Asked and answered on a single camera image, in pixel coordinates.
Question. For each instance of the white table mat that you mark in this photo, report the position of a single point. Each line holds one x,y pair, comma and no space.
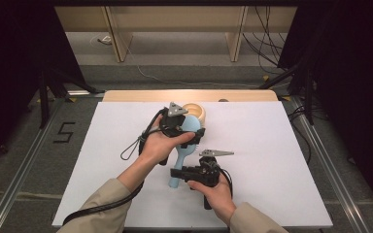
265,145

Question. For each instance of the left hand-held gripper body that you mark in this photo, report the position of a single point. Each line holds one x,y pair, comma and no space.
171,124

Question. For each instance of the cream ribbed cup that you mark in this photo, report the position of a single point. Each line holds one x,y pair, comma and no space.
197,111

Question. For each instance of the person's left hand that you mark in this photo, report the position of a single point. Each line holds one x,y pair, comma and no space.
157,145

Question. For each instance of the person's right hand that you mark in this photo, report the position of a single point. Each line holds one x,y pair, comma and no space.
220,197

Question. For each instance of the black metal stand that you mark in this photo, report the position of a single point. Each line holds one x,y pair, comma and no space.
44,103
309,97

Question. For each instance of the light wooden table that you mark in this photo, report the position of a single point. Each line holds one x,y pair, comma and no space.
149,96

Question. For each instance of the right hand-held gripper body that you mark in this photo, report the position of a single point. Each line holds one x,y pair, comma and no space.
207,173

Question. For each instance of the beige wooden shelf unit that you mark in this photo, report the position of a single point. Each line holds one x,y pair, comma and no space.
175,19

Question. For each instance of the aluminium floor rail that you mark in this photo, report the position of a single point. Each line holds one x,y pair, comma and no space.
333,168
19,181

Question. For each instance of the black curtain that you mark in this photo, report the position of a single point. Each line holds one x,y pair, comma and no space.
9,64
353,81

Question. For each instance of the light blue hairbrush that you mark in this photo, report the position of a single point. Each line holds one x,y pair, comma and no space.
180,158

